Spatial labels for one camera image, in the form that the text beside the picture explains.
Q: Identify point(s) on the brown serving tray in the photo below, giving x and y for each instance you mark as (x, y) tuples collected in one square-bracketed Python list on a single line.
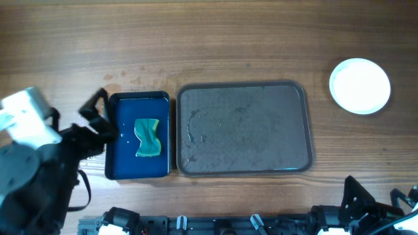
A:
[(243, 128)]

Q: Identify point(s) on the black water tray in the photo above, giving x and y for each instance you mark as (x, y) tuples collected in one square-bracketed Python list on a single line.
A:
[(122, 161)]

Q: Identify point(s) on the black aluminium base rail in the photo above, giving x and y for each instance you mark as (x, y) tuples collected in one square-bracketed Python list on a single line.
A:
[(163, 225)]

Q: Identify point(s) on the green yellow sponge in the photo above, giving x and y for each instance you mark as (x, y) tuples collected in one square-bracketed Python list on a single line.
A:
[(146, 131)]

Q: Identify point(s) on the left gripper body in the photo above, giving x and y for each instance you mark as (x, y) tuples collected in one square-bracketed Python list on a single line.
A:
[(81, 143)]

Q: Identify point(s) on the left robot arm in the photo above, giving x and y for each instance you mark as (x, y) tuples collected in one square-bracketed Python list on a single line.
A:
[(40, 168)]

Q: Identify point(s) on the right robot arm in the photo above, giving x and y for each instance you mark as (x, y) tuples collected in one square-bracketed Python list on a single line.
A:
[(360, 213)]

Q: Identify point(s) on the white plate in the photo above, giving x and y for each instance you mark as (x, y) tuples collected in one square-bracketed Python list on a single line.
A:
[(360, 86)]

